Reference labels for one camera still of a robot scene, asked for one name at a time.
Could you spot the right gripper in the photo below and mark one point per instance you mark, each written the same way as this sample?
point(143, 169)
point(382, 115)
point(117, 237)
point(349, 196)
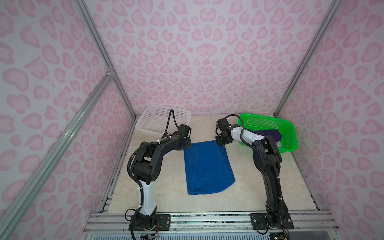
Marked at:
point(220, 144)

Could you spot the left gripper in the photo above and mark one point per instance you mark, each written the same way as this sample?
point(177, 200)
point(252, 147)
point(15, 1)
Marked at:
point(190, 145)

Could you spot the blue towel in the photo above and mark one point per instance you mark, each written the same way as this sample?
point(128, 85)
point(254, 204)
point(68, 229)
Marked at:
point(208, 169)

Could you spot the purple towel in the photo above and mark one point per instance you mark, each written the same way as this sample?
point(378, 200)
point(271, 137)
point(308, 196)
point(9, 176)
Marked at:
point(275, 134)

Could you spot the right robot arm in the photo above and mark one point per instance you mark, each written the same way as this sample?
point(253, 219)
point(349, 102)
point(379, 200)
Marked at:
point(267, 159)

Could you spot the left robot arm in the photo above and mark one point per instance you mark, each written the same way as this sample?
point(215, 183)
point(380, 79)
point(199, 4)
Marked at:
point(144, 167)

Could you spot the white plastic basket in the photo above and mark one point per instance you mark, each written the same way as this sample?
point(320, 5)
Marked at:
point(153, 120)

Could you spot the green plastic basket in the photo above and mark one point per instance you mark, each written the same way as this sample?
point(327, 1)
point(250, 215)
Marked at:
point(288, 142)

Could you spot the left diagonal aluminium strut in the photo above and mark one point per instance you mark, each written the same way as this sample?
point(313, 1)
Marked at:
point(21, 204)

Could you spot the left corner aluminium post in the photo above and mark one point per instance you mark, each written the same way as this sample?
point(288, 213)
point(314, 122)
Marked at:
point(91, 27)

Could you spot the corner aluminium post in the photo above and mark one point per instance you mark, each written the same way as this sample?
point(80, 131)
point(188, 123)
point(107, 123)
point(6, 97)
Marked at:
point(319, 34)
point(91, 27)

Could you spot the right corner aluminium post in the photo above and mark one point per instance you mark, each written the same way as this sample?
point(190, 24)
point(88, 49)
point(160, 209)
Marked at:
point(319, 34)

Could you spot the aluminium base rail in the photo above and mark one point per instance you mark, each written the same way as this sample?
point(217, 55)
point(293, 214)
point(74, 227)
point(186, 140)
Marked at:
point(302, 225)

